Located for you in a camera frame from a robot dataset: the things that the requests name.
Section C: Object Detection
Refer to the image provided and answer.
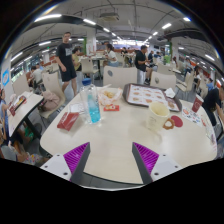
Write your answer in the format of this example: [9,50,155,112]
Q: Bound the beige chair with round hole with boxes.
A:
[149,70,177,92]
[102,65,138,89]

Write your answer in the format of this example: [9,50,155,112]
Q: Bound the beige cafeteria table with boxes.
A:
[7,91,45,139]

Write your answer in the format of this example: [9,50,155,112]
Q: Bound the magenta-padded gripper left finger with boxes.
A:
[40,142,92,185]

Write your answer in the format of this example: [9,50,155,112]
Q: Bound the pink bag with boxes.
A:
[39,90,63,113]

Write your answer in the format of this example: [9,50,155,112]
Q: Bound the printed paper tray liner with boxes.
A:
[126,84,181,112]

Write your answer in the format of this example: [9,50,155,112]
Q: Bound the group of beige chairs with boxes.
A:
[11,56,201,101]

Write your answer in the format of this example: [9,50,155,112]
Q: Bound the flat round red coaster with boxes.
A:
[170,115,184,128]

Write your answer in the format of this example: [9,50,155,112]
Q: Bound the crumpled white napkin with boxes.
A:
[164,87,177,99]

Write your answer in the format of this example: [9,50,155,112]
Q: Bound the ceiling air conditioner unit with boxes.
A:
[99,12,120,22]

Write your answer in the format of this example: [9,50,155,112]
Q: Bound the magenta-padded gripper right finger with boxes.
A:
[131,141,183,186]

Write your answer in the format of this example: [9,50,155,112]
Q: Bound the red carton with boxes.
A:
[56,111,80,132]

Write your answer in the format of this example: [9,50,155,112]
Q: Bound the group of ceiling lights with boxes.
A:
[9,13,221,73]

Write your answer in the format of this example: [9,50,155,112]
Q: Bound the clear blue-capped water bottle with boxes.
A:
[79,83,102,125]

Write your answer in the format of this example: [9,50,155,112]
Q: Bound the red ketchup packet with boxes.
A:
[103,104,120,112]

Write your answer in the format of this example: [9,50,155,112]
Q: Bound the white napkin pack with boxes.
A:
[69,102,84,114]

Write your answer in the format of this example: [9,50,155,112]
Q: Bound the red paper cup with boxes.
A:
[191,93,205,114]

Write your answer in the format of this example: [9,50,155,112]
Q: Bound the cream mug with brown handle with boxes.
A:
[145,101,176,133]

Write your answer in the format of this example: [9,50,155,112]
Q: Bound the dark brown food tray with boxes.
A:
[122,83,183,113]

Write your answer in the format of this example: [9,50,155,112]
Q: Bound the colourful printed flyer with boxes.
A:
[181,105,203,128]

